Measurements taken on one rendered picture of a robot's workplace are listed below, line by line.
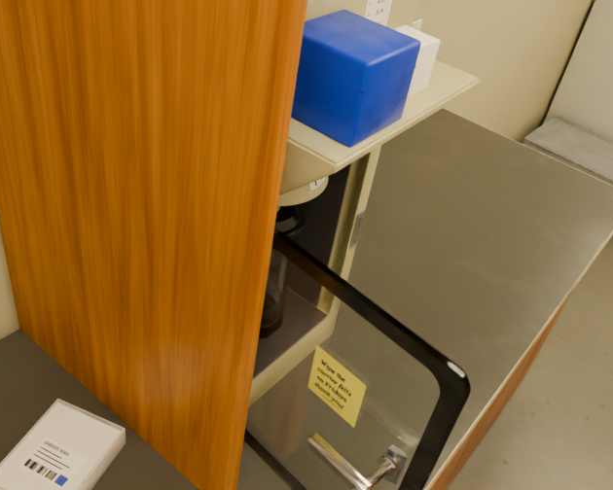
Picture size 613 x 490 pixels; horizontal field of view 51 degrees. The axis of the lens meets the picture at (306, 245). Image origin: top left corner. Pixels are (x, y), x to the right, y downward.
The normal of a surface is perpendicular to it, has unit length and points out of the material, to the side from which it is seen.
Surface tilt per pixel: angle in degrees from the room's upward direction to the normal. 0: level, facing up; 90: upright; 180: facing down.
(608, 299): 0
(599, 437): 0
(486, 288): 0
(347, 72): 90
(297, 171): 90
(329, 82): 90
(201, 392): 90
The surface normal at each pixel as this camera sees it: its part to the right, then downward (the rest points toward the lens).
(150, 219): -0.62, 0.43
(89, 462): 0.14, -0.76
